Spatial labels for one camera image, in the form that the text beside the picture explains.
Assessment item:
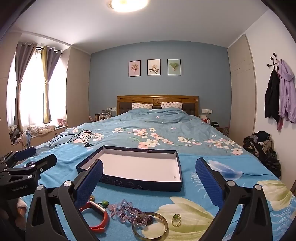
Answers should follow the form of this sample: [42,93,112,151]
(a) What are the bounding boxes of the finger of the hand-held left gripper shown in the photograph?
[13,147,36,163]
[25,153,58,173]

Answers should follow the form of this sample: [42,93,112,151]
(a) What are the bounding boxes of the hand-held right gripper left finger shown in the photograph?
[25,159,111,241]

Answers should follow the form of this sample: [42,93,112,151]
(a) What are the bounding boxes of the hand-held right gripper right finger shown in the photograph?
[195,158,273,241]

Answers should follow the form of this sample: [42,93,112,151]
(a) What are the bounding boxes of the orange bracelet band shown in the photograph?
[79,200,110,233]

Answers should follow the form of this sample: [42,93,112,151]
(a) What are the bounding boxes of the purple crystal bead bracelets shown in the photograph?
[115,199,148,226]

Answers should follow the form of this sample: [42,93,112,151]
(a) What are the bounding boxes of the green bead ring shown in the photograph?
[171,214,182,227]

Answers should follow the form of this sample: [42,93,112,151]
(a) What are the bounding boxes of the dark blue shallow box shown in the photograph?
[76,145,183,192]

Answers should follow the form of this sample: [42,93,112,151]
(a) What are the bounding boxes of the olive jade bangle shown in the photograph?
[132,212,169,239]

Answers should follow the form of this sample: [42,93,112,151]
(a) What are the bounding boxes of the person's left hand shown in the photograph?
[17,199,27,217]

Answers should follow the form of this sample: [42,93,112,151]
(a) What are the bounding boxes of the blue hanging cloth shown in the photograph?
[22,131,33,148]

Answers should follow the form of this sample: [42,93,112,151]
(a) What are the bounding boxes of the pile of patterned clothes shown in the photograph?
[9,125,23,146]

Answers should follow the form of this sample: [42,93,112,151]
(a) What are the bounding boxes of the crumpled light bedding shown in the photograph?
[26,124,57,138]

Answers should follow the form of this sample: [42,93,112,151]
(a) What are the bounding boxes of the blue flower print blanket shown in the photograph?
[13,145,296,241]

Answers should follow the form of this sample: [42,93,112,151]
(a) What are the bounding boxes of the white sheer curtain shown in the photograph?
[7,49,47,127]

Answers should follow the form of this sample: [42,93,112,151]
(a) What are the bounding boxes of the nightstand clutter with red item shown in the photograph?
[201,116,230,136]

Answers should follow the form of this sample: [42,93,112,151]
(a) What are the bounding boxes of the pile of dark clothes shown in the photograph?
[242,131,282,178]

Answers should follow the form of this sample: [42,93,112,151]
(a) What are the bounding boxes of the olive and grey curtain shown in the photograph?
[42,46,63,124]

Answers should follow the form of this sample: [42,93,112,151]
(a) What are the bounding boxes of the nightstand clutter of bottles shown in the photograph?
[93,111,116,121]

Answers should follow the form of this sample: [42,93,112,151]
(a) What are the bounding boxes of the teal floral duvet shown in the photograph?
[35,108,281,179]

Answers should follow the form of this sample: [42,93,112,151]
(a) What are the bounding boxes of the dotted white pillow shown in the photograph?
[132,102,153,110]
[161,101,183,109]

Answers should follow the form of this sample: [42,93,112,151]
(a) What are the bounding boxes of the beige wardrobe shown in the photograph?
[227,34,258,140]

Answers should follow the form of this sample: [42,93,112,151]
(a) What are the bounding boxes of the wooden bed headboard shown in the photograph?
[117,95,200,116]

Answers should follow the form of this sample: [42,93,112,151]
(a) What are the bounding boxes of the black jacket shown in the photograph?
[265,69,281,124]

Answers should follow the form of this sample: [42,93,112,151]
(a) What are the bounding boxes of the purple jacket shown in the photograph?
[277,59,296,131]

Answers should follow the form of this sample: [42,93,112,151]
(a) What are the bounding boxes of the green framed leaf picture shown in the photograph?
[167,59,182,76]

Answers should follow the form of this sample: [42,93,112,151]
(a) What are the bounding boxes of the cream framed flower picture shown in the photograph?
[147,59,161,76]

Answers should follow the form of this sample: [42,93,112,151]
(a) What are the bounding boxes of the round ceiling lamp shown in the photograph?
[109,0,149,13]

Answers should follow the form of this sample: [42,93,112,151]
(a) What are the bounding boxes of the black cable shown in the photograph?
[49,129,94,149]

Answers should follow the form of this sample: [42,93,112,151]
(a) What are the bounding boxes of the black wall coat rack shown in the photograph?
[267,53,282,70]

